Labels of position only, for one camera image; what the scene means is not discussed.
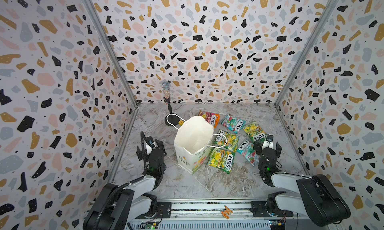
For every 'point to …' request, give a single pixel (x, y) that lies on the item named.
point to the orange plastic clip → (226, 212)
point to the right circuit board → (277, 224)
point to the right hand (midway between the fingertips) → (268, 138)
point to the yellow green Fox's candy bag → (254, 131)
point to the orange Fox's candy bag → (212, 118)
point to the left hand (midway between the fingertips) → (147, 141)
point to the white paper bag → (193, 142)
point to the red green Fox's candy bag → (232, 123)
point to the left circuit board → (149, 225)
